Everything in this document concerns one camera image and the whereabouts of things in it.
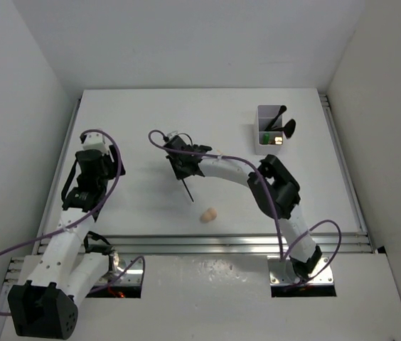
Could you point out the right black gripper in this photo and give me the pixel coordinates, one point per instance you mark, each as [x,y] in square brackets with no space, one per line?
[180,174]

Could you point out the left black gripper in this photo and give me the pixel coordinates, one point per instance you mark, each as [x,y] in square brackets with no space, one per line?
[114,166]

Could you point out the beige makeup sponge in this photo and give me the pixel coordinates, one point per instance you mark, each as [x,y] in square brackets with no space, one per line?
[209,215]

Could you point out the green lipstick tube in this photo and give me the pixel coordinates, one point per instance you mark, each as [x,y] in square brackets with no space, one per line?
[265,138]

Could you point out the black gold eyeshadow palette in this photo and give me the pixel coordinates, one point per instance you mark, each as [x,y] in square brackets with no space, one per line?
[278,140]

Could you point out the large black powder brush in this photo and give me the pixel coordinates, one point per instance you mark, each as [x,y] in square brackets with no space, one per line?
[272,123]

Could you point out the black fan makeup brush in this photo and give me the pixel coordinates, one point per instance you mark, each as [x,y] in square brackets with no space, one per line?
[288,129]

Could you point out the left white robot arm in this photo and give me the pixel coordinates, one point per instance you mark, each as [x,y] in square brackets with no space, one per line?
[47,304]

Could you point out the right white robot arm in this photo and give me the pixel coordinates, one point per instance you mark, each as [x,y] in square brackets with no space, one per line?
[273,187]

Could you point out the white organizer box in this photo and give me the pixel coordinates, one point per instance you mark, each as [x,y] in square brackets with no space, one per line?
[264,114]

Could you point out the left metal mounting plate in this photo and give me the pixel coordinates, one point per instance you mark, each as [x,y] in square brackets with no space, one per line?
[127,270]

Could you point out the metal mounting plate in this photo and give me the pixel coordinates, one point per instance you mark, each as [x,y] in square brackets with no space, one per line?
[127,270]
[282,274]

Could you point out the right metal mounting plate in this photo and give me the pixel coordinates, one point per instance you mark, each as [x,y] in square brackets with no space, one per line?
[282,274]

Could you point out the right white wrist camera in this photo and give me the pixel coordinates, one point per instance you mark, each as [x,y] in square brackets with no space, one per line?
[172,134]

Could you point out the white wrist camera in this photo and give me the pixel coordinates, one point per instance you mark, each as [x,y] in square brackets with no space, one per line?
[94,141]
[172,134]

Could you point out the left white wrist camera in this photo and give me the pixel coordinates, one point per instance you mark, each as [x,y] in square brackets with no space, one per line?
[94,141]

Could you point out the aluminium frame rail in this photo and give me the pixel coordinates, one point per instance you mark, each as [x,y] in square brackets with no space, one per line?
[210,281]

